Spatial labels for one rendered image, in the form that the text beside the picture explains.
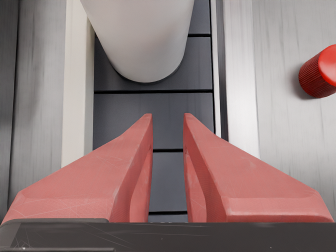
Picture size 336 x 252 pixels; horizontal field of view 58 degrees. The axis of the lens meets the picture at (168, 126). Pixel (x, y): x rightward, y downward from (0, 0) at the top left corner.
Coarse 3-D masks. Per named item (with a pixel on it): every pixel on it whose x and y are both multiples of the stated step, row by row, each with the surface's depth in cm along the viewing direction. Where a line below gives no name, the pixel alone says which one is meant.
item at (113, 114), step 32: (192, 32) 20; (96, 64) 20; (192, 64) 20; (96, 96) 20; (128, 96) 20; (160, 96) 20; (192, 96) 20; (96, 128) 19; (160, 128) 19; (160, 160) 19; (160, 192) 19
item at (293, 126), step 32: (32, 0) 26; (64, 0) 26; (256, 0) 26; (288, 0) 26; (320, 0) 26; (32, 32) 25; (64, 32) 25; (256, 32) 26; (288, 32) 26; (320, 32) 26; (32, 64) 25; (256, 64) 25; (288, 64) 25; (32, 96) 25; (288, 96) 25; (32, 128) 24; (288, 128) 25; (320, 128) 25; (32, 160) 24; (288, 160) 24; (320, 160) 24; (320, 192) 24
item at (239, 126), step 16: (224, 0) 12; (240, 0) 12; (224, 16) 12; (240, 16) 12; (224, 32) 12; (240, 32) 12; (224, 48) 12; (240, 48) 12; (224, 64) 12; (240, 64) 11; (224, 80) 12; (240, 80) 11; (224, 96) 12; (240, 96) 11; (256, 96) 11; (224, 112) 12; (240, 112) 11; (256, 112) 11; (224, 128) 12; (240, 128) 11; (256, 128) 11; (240, 144) 11; (256, 144) 11
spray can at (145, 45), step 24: (96, 0) 10; (120, 0) 10; (144, 0) 10; (168, 0) 10; (192, 0) 13; (96, 24) 13; (120, 24) 12; (144, 24) 12; (168, 24) 12; (120, 48) 14; (144, 48) 14; (168, 48) 15; (120, 72) 19; (144, 72) 17; (168, 72) 19
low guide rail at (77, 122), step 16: (80, 16) 17; (80, 32) 16; (80, 48) 16; (64, 64) 16; (80, 64) 16; (64, 80) 16; (80, 80) 16; (64, 96) 16; (80, 96) 16; (64, 112) 16; (80, 112) 16; (64, 128) 16; (80, 128) 16; (64, 144) 16; (80, 144) 16; (64, 160) 15
